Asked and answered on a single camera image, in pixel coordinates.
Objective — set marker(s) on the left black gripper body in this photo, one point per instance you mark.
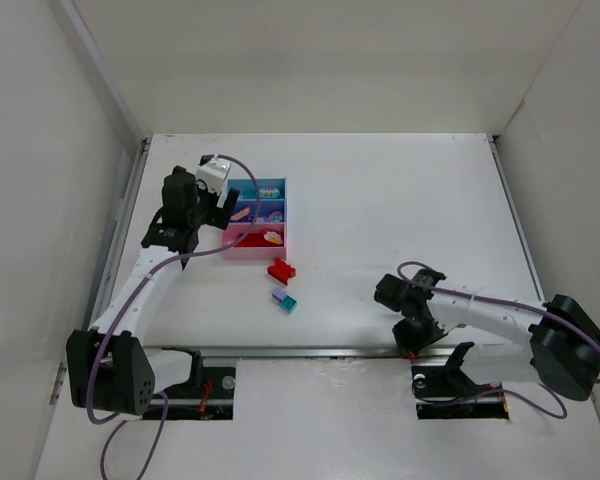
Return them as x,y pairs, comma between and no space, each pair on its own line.
221,213

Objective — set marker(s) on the flat lavender lego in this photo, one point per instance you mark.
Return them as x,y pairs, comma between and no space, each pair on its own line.
279,294

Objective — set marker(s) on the red flower round lego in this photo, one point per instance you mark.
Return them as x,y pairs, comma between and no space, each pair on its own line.
272,237

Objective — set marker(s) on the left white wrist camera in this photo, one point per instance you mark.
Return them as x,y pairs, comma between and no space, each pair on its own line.
211,179

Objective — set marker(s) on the purple butterfly lego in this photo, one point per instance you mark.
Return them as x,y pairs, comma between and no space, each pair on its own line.
243,215

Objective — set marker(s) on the teal flower face lego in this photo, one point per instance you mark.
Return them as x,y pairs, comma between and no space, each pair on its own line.
271,192

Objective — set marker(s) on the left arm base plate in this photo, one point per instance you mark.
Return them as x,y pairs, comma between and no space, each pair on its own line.
211,400

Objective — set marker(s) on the aluminium rail front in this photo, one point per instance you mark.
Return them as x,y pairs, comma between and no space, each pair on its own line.
290,352

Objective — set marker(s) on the purple lotus lego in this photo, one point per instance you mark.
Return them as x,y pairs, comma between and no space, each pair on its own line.
275,217

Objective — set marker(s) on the large red lego piece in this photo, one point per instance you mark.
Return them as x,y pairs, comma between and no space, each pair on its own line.
281,271

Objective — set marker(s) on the small teal square lego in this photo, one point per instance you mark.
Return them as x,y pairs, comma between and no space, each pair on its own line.
288,304

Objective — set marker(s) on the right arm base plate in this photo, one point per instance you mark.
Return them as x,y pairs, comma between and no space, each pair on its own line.
442,394

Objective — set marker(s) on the red slope lego brick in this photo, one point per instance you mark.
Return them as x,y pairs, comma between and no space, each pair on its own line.
252,240

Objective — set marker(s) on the purple container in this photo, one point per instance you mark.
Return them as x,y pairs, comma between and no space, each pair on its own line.
265,209

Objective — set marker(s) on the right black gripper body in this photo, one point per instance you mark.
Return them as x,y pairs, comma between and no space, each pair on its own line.
406,338

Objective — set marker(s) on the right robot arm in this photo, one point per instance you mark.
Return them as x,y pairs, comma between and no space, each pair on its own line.
552,343

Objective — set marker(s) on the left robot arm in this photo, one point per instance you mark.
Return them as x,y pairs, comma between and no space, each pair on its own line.
108,366

